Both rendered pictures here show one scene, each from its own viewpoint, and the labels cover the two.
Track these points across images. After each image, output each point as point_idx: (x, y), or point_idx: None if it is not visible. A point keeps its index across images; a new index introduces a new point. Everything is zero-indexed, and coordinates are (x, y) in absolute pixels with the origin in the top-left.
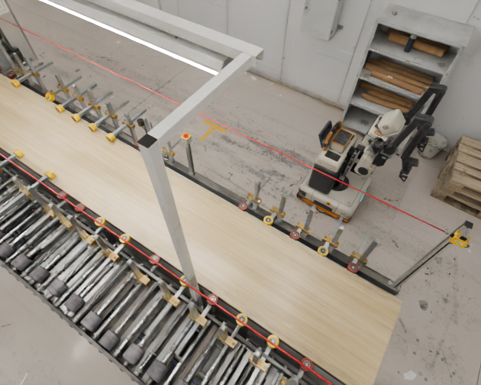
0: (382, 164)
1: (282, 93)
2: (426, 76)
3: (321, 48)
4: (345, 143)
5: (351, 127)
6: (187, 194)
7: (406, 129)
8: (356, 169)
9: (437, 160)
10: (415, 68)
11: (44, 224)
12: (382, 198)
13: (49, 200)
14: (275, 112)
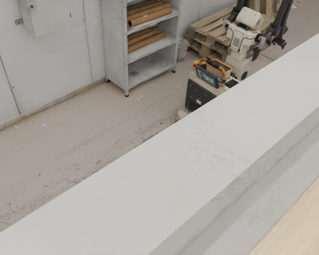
0: (257, 55)
1: (42, 122)
2: (152, 1)
3: (51, 44)
4: (226, 67)
5: (136, 84)
6: (306, 216)
7: (285, 5)
8: (240, 79)
9: (187, 55)
10: (137, 2)
11: None
12: None
13: None
14: (73, 138)
